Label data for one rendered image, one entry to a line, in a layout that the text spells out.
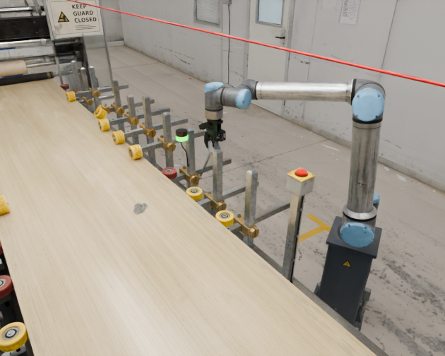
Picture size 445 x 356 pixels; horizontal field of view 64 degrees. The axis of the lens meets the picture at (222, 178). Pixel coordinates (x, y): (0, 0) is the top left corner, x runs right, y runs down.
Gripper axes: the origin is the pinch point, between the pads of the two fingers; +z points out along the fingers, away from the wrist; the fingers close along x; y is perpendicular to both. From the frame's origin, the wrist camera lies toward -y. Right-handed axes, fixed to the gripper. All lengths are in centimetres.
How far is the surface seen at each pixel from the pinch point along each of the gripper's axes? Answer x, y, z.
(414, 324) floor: 82, 94, 102
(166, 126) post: -9.1, -32.1, -6.0
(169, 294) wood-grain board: -60, 61, 11
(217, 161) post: -9.0, 17.9, -5.0
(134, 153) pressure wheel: -29.1, -34.0, 5.9
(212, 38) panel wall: 275, -393, 18
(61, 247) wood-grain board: -83, 16, 11
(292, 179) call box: -11, 67, -19
